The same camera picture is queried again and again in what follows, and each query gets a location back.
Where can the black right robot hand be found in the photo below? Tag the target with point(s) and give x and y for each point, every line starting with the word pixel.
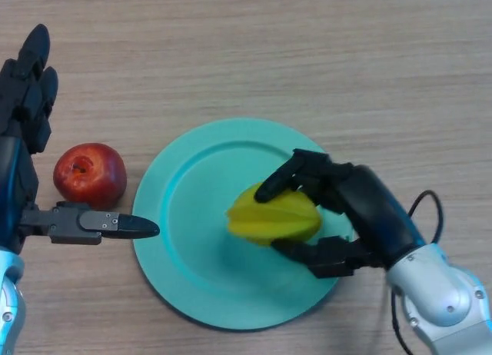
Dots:
pixel 373 209

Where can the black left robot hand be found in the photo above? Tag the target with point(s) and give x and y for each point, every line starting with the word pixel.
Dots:
pixel 15 170

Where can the yellow starfruit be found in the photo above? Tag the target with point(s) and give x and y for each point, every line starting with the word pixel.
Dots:
pixel 276 220

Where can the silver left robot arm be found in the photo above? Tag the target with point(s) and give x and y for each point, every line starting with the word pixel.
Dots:
pixel 9 305

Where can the green round plate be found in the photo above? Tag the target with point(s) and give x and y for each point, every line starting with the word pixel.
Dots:
pixel 192 216

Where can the red apple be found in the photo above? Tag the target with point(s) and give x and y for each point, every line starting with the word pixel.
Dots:
pixel 90 178

